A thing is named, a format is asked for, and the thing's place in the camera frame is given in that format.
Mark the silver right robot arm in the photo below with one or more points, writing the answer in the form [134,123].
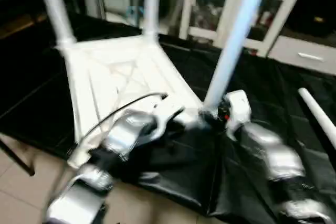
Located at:
[273,156]

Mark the black mat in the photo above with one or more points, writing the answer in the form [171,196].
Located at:
[252,77]

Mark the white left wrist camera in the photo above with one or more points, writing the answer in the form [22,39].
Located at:
[168,109]

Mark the light blue stand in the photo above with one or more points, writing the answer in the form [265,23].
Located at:
[134,11]

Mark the white drawer unit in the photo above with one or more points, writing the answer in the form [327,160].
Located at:
[304,56]

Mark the white glass door cabinet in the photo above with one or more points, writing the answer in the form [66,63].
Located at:
[210,6]

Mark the black metal table frame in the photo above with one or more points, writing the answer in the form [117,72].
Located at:
[16,156]

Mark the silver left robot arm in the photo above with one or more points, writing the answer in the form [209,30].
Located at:
[121,135]

